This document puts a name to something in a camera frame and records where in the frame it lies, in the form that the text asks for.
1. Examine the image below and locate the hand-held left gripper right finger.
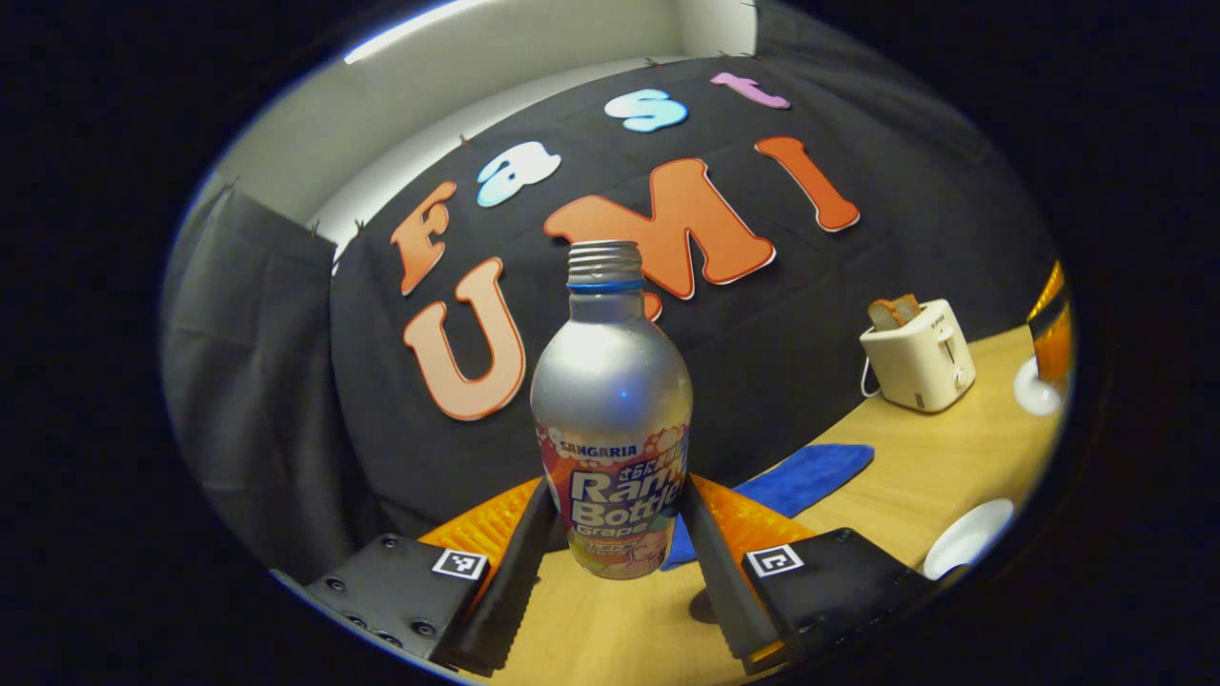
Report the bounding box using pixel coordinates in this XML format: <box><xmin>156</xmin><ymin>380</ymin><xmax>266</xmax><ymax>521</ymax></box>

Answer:
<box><xmin>678</xmin><ymin>474</ymin><xmax>933</xmax><ymax>676</ymax></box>

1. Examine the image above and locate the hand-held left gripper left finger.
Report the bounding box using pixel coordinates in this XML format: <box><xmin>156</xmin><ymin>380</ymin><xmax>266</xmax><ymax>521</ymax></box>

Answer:
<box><xmin>303</xmin><ymin>476</ymin><xmax>559</xmax><ymax>678</ymax></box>

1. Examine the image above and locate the white teacup lid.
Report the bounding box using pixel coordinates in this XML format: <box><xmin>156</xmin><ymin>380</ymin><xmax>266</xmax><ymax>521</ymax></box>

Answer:
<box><xmin>1013</xmin><ymin>355</ymin><xmax>1066</xmax><ymax>417</ymax></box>

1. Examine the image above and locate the white teacup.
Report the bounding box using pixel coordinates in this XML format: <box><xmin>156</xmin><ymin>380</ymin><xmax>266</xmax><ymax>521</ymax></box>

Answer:
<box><xmin>923</xmin><ymin>498</ymin><xmax>1017</xmax><ymax>581</ymax></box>

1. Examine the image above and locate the silver water bottle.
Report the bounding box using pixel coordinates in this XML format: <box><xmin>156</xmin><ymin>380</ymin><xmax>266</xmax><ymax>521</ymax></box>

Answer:
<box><xmin>530</xmin><ymin>240</ymin><xmax>694</xmax><ymax>580</ymax></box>

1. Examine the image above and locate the white toaster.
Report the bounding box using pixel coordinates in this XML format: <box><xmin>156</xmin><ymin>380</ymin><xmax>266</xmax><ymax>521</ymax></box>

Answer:
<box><xmin>860</xmin><ymin>297</ymin><xmax>977</xmax><ymax>414</ymax></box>

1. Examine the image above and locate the blue folded towel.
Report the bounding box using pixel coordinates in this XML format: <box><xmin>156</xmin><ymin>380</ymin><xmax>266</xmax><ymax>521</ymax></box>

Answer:
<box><xmin>662</xmin><ymin>443</ymin><xmax>875</xmax><ymax>571</ymax></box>

